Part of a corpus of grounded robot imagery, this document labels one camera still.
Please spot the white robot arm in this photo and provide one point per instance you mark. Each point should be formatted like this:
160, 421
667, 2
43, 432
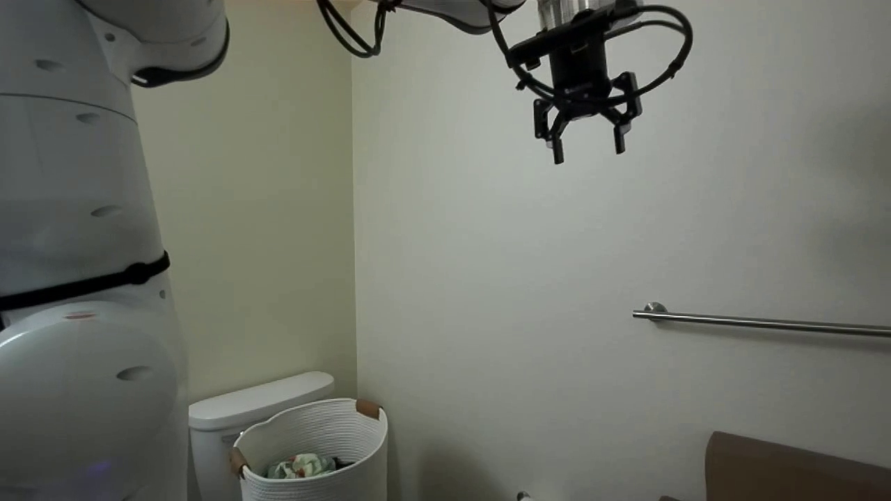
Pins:
72, 186

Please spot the white toilet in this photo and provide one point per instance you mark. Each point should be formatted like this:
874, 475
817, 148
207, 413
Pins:
260, 399

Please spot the white woven laundry bag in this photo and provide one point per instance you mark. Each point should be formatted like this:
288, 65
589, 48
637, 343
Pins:
352, 475

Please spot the crumpled clothes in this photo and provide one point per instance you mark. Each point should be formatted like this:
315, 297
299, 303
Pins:
302, 464

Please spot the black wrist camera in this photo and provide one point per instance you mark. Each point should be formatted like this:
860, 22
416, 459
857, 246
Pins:
530, 48

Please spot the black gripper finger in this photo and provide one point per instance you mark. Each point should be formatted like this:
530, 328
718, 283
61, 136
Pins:
619, 130
558, 141

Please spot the metal wall towel bar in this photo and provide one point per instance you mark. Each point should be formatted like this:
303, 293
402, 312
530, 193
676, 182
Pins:
760, 322

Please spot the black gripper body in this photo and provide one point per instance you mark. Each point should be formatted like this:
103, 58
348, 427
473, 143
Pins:
580, 79

